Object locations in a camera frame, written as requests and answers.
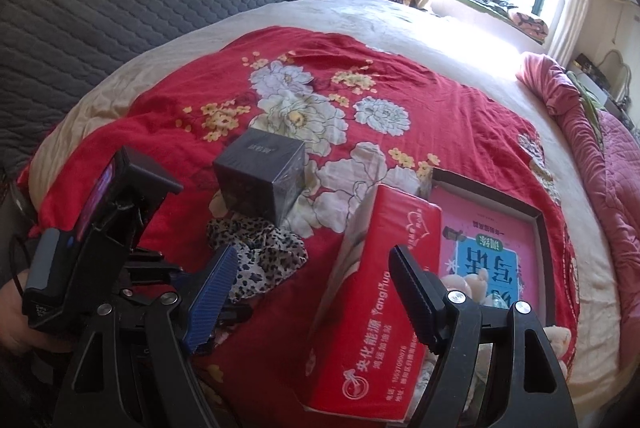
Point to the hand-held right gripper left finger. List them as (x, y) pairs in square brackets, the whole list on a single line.
[(212, 293)]

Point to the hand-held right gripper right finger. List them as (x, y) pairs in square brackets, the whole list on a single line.
[(415, 298)]

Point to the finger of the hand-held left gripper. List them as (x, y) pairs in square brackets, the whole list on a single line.
[(235, 315), (150, 270)]

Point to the red tissue pack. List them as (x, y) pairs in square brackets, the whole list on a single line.
[(370, 298)]

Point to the leopard print cloth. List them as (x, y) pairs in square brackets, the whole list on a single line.
[(265, 258)]

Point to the shallow cardboard box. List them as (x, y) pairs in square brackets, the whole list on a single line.
[(542, 233)]

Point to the person's left hand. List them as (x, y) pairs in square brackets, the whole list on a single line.
[(12, 318)]

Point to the pink printed book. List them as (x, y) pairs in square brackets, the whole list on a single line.
[(490, 233)]

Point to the black box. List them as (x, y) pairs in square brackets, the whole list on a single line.
[(260, 178)]

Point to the grey quilted headboard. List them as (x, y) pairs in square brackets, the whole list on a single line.
[(125, 8)]

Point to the red floral blanket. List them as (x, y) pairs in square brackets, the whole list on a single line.
[(425, 73)]

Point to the pink quilt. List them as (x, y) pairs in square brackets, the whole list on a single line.
[(605, 168)]

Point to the cream bed sheet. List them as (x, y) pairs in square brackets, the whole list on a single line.
[(380, 20)]

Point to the cluttered dresser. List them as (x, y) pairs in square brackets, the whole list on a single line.
[(590, 73)]

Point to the clothes on window sill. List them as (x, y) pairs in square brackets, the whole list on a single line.
[(500, 10)]

